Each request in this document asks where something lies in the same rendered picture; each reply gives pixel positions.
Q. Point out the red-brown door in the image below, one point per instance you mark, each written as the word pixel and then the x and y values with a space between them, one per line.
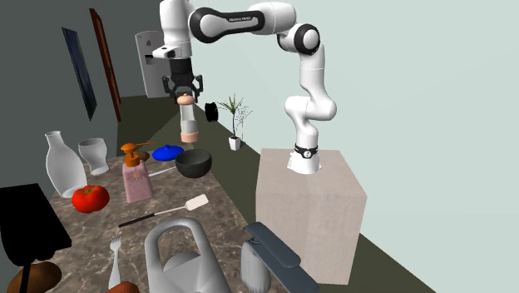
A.
pixel 106 67

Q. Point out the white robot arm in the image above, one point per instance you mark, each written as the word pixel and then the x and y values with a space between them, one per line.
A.
pixel 312 77

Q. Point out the dark blue wall picture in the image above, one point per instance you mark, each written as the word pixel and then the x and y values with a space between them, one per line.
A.
pixel 80 75

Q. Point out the orange-brown round object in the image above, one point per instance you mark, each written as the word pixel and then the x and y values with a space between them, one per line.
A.
pixel 123 288

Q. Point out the beige robot stand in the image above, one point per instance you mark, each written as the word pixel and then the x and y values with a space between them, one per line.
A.
pixel 308 219

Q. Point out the potted plant white pot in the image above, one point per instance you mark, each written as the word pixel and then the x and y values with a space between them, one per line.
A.
pixel 234 143

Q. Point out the clear peach pepper grinder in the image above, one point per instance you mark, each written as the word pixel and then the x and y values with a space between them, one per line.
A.
pixel 188 119

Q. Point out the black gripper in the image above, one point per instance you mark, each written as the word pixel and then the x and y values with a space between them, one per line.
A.
pixel 181 72

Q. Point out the small black object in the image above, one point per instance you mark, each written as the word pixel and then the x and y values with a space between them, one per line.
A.
pixel 211 112

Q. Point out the grey watering can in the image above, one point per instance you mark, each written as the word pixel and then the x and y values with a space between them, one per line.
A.
pixel 186 268

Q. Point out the red tomato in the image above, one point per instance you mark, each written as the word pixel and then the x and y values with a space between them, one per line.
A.
pixel 90 199

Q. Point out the black paddle-shaped object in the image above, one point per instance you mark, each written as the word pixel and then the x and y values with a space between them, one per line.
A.
pixel 28 223

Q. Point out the silver fork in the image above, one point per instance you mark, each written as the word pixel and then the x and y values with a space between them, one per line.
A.
pixel 115 263

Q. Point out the pink soap dispenser orange pump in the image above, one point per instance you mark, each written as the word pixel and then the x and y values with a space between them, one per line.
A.
pixel 138 182

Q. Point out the small brown dish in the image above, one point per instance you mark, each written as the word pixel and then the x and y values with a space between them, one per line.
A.
pixel 144 156

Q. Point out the black bowl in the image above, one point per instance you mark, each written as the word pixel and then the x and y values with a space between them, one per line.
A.
pixel 194 163

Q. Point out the brown potato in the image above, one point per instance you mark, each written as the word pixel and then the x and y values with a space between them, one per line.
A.
pixel 40 278

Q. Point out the silver spoon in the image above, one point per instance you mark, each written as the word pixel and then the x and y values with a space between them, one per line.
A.
pixel 162 171

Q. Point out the white refrigerator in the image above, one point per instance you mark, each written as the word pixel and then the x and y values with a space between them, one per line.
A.
pixel 148 77

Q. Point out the white bottle vase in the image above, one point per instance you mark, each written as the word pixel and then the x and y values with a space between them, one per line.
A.
pixel 64 168

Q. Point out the blue lid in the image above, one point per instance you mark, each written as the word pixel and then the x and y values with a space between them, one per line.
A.
pixel 167 153

